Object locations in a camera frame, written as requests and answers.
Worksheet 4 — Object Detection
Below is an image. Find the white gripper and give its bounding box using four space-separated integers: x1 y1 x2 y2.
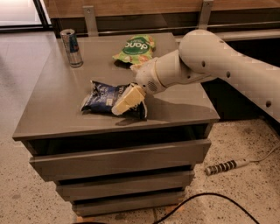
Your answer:
111 59 159 116

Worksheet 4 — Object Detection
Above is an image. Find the blue Kettle chip bag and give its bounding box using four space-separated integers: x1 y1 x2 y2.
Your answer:
80 80 147 119

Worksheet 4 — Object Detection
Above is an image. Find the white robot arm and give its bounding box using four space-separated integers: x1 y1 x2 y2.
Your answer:
112 30 280 122

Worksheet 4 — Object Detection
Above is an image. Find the green chip bag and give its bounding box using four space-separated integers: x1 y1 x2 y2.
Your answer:
113 34 156 65

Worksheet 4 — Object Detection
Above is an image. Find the silver blue energy drink can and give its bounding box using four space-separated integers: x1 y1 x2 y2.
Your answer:
60 29 83 67

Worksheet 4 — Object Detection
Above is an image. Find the grey top drawer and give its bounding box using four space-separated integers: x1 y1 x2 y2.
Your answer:
30 139 211 181

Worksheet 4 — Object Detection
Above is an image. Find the grey drawer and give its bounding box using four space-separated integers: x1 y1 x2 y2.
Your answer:
30 139 211 181
73 191 185 217
56 171 194 201

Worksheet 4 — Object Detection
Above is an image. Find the grey drawer cabinet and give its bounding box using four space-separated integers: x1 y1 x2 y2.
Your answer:
13 36 219 206

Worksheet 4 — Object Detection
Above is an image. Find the grey middle drawer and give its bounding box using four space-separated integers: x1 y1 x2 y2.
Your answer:
56 171 194 201

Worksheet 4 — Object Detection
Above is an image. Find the grey bottom drawer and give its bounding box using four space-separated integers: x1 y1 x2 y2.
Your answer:
73 191 185 217

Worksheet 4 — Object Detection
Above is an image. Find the left metal bracket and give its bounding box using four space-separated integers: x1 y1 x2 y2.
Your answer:
82 5 99 37

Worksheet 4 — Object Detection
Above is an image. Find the metal bracket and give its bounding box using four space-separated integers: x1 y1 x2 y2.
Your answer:
197 0 214 30
82 5 99 37

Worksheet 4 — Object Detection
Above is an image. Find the right metal bracket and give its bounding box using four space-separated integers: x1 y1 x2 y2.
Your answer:
197 0 214 30

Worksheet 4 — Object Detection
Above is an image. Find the wooden wall counter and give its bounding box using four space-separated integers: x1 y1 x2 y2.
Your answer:
43 0 280 35

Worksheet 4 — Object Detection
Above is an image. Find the black floor cable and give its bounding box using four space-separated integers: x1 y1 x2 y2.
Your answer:
73 192 261 224

